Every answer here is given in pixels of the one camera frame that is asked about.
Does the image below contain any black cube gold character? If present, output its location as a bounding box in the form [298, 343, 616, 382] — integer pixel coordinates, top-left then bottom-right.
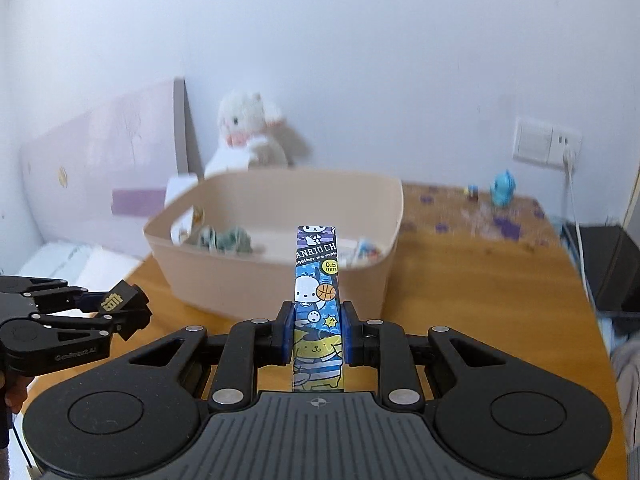
[98, 281, 152, 335]

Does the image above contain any cartoon pencil lead box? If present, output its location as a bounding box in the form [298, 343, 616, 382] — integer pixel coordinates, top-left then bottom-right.
[292, 226, 344, 391]

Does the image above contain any green plaid scrunchie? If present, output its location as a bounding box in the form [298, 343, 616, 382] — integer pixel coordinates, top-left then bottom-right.
[198, 226, 253, 254]

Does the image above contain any person's hand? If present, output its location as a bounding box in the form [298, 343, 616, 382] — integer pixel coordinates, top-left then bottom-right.
[1, 372, 34, 414]

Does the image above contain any pink purple headboard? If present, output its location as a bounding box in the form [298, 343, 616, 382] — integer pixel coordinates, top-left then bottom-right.
[21, 78, 189, 258]

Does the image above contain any white phone stand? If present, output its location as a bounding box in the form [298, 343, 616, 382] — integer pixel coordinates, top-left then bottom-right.
[164, 174, 198, 207]

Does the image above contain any beige plastic storage bin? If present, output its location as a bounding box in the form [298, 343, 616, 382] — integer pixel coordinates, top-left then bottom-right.
[144, 168, 404, 318]

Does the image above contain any black side table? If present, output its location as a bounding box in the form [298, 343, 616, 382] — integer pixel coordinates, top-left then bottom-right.
[580, 226, 639, 318]

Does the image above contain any blue toy figure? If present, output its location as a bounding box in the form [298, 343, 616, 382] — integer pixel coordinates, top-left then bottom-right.
[490, 170, 516, 208]

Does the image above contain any white plush lamb toy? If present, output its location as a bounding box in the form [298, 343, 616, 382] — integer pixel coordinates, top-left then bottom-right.
[204, 91, 288, 178]

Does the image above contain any white power cable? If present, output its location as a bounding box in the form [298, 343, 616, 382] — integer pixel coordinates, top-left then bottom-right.
[562, 152, 599, 311]

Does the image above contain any white wall switch socket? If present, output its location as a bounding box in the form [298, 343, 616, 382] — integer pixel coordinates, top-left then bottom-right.
[512, 118, 582, 168]

